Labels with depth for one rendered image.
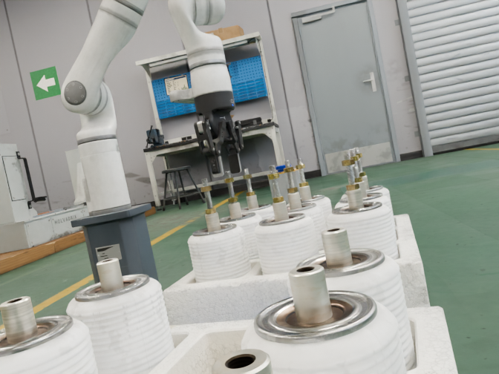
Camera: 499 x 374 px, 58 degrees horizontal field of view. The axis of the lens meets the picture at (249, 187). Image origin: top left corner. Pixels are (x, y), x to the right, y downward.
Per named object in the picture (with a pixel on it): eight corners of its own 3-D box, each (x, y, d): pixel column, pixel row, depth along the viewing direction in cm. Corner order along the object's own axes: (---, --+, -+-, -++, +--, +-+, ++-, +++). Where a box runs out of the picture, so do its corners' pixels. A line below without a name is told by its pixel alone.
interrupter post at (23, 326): (0, 348, 35) (-10, 307, 35) (24, 335, 37) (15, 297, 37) (23, 346, 34) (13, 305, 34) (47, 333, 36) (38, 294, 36)
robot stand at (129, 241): (96, 346, 106) (69, 221, 104) (122, 322, 120) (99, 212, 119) (155, 338, 103) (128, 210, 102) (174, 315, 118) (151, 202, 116)
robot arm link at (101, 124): (76, 84, 114) (90, 151, 115) (55, 78, 105) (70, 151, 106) (110, 76, 113) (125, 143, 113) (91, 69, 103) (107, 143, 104)
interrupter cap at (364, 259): (287, 285, 37) (286, 277, 37) (307, 260, 44) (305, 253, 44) (383, 276, 34) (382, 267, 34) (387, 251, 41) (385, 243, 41)
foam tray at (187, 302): (184, 400, 72) (161, 291, 71) (252, 310, 109) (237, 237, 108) (445, 392, 60) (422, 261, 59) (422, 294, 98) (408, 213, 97)
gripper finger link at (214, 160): (210, 147, 84) (215, 174, 84) (201, 148, 82) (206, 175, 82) (217, 145, 84) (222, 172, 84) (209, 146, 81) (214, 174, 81)
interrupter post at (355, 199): (366, 208, 69) (362, 187, 69) (363, 211, 67) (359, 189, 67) (350, 210, 70) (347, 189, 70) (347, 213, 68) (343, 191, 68)
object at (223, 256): (208, 330, 81) (188, 232, 80) (261, 319, 82) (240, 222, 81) (207, 352, 72) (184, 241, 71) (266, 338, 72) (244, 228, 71)
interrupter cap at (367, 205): (385, 203, 71) (385, 199, 70) (378, 212, 64) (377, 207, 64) (338, 209, 74) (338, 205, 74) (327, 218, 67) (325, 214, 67)
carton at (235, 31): (211, 50, 587) (209, 38, 587) (245, 40, 577) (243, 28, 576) (204, 45, 560) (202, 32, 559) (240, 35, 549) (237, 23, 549)
